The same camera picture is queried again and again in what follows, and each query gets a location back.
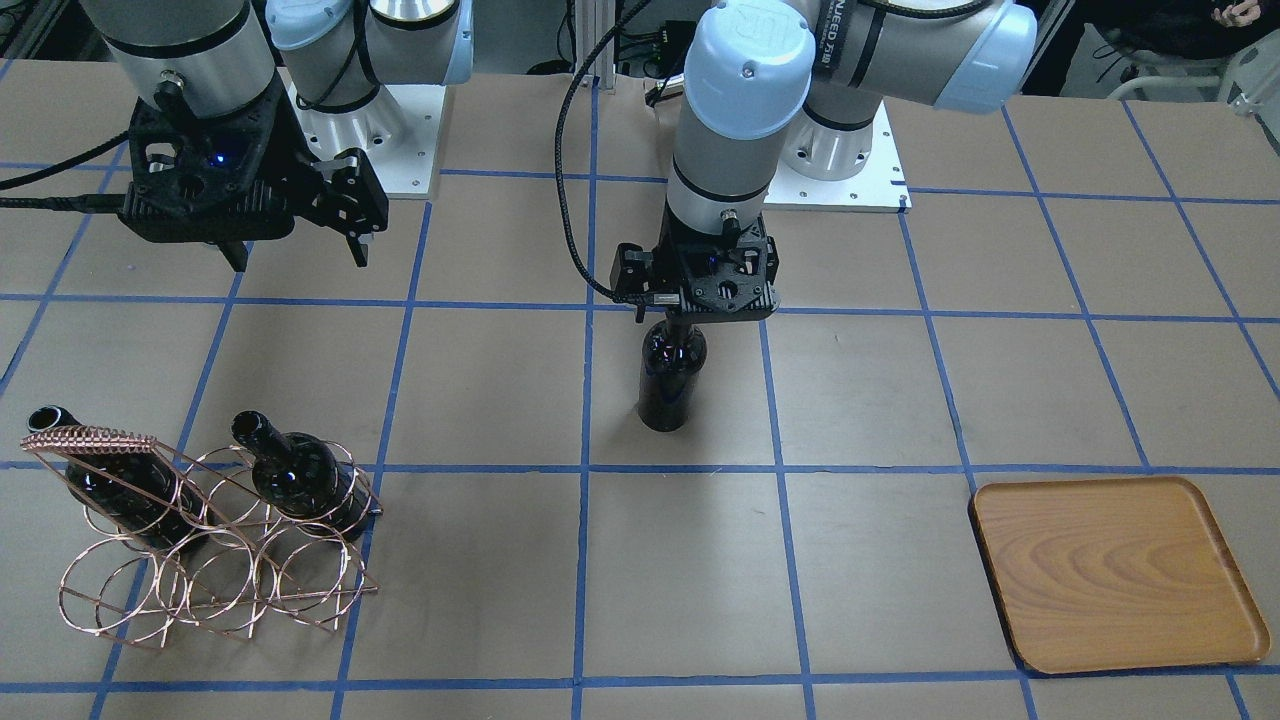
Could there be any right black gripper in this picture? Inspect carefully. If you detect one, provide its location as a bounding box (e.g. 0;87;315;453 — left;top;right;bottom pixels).
118;76;389;273

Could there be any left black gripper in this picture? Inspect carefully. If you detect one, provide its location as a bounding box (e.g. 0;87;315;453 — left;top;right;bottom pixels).
612;215;780;323

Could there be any dark wine bottle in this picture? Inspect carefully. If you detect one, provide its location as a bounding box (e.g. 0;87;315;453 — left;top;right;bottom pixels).
637;319;708;432
230;410;374;544
64;454;209;555

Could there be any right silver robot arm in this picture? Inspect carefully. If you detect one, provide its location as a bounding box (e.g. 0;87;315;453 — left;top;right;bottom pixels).
84;1;474;272

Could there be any wooden tray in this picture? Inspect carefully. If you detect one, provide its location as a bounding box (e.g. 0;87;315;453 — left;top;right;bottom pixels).
970;477;1272;675

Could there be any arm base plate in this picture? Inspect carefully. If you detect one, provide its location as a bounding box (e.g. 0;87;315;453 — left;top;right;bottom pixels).
294;85;448;199
765;104;913;213

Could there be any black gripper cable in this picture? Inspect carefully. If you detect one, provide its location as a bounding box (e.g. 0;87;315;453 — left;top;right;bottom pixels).
556;0;652;304

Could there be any aluminium frame post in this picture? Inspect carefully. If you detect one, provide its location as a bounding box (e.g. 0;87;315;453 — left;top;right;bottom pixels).
568;0;618;94

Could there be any copper wire wine basket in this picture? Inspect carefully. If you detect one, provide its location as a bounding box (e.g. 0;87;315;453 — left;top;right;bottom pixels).
20;427;381;650

